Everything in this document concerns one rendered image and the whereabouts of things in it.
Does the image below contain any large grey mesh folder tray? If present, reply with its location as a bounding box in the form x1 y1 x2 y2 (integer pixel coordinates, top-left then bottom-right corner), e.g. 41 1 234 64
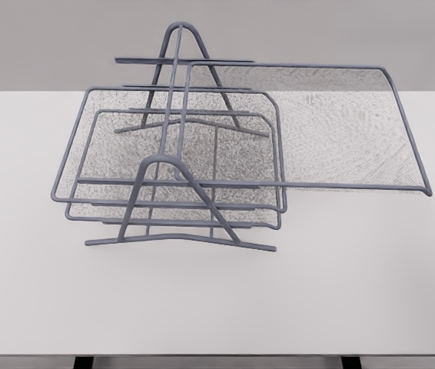
173 61 433 198

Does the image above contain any grey wire tray rack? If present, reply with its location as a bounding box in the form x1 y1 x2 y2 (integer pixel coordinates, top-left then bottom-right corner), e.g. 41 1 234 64
78 21 278 254

